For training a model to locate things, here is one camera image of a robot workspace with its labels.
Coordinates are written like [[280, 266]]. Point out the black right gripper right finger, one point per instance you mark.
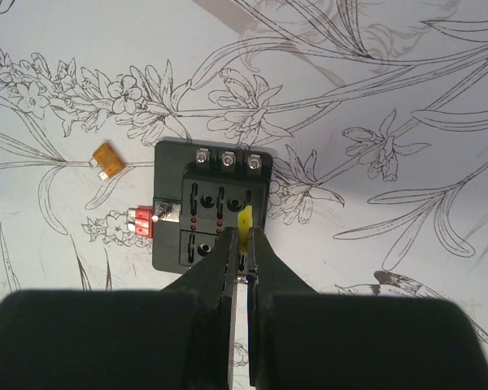
[[303, 339]]

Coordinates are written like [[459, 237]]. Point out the red blade fuse near box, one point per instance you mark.
[[139, 221]]

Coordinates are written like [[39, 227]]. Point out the orange blade fuse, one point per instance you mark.
[[107, 160]]

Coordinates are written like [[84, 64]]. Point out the black fuse box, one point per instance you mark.
[[199, 190]]

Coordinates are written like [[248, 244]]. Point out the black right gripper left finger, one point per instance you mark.
[[177, 337]]

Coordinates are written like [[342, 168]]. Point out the yellow blade fuse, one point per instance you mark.
[[244, 225]]

